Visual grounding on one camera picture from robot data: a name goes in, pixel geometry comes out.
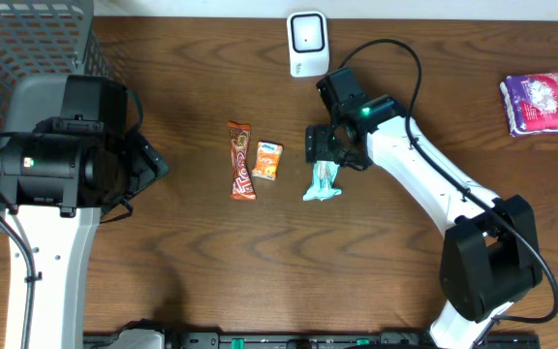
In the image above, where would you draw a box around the teal snack wrapper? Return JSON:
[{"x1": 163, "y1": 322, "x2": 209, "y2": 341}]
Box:
[{"x1": 302, "y1": 161, "x2": 342, "y2": 202}]

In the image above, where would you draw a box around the orange snack packet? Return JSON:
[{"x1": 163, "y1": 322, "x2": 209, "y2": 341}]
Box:
[{"x1": 252, "y1": 142, "x2": 283, "y2": 180}]

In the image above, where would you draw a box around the red chocolate bar wrapper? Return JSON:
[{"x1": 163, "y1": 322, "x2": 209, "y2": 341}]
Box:
[{"x1": 228, "y1": 123, "x2": 257, "y2": 201}]

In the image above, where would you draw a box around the pink purple tissue pack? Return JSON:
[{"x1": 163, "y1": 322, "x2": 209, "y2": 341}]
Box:
[{"x1": 499, "y1": 73, "x2": 558, "y2": 137}]

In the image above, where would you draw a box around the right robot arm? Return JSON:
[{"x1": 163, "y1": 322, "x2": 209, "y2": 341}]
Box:
[{"x1": 305, "y1": 92, "x2": 549, "y2": 348}]

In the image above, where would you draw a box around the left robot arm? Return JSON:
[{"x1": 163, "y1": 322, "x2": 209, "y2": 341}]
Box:
[{"x1": 0, "y1": 113, "x2": 169, "y2": 348}]

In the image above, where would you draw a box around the white barcode scanner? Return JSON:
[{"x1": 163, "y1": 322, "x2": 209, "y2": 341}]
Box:
[{"x1": 286, "y1": 11, "x2": 330, "y2": 78}]

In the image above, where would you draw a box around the grey plastic mesh basket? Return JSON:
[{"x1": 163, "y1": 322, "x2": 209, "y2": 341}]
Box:
[{"x1": 0, "y1": 1, "x2": 113, "y2": 237}]

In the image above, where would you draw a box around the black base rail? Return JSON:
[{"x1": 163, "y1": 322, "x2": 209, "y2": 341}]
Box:
[{"x1": 82, "y1": 319, "x2": 542, "y2": 349}]

